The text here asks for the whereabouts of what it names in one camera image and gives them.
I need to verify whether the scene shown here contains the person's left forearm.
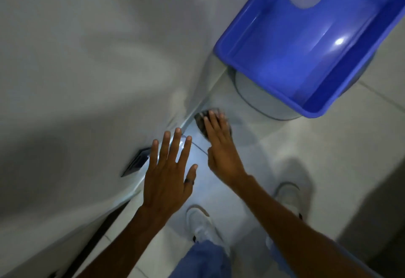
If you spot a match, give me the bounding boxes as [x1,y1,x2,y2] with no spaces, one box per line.
[77,206,173,278]

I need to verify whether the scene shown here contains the white right shoe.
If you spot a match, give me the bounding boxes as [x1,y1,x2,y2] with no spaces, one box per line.
[265,182,305,250]

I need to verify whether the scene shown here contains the person's left hand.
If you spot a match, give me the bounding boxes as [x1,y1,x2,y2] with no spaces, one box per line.
[142,127,199,222]

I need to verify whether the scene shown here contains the blue trousers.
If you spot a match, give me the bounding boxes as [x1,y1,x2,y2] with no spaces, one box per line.
[169,236,384,278]

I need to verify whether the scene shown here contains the blue plastic tub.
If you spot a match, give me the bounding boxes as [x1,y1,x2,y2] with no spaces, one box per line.
[213,0,405,119]

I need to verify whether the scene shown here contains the round metal floor drain cover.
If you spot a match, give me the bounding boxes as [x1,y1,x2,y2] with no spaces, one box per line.
[194,108,233,143]

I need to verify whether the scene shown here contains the white left shoe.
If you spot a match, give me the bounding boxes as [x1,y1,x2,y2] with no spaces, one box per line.
[186,205,231,257]

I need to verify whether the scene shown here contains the white shoe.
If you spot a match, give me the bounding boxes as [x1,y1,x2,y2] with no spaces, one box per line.
[186,205,231,257]
[265,182,305,250]

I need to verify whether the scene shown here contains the person's right hand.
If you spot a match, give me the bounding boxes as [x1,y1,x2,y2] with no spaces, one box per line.
[203,110,248,188]

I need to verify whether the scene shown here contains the person's right forearm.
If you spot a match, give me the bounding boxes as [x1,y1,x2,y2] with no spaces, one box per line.
[228,175,378,278]

